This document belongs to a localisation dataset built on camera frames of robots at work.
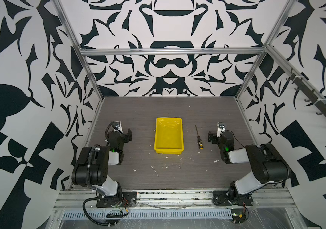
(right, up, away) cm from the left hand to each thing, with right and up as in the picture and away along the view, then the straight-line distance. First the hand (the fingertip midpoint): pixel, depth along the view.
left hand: (120, 127), depth 92 cm
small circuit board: (+65, -41, -21) cm, 80 cm away
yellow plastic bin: (+31, -6, +2) cm, 31 cm away
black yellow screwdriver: (+51, -10, +2) cm, 52 cm away
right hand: (+64, -2, +2) cm, 64 cm away
